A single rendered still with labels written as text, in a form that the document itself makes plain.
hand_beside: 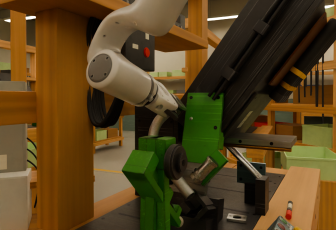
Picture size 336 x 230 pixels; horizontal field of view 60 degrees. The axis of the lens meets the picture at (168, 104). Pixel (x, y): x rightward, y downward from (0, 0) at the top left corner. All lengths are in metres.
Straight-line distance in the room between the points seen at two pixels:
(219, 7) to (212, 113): 9.76
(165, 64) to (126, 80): 10.19
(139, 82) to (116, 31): 0.12
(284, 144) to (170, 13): 0.54
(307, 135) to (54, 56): 3.25
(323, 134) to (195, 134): 2.82
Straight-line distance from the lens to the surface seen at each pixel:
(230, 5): 10.49
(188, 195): 0.79
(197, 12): 1.77
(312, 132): 3.70
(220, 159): 0.83
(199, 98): 0.88
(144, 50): 0.99
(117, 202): 1.12
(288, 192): 1.23
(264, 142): 0.93
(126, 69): 0.60
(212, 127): 0.85
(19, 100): 0.89
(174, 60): 10.67
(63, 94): 0.86
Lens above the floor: 1.25
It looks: 1 degrees down
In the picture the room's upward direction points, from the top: straight up
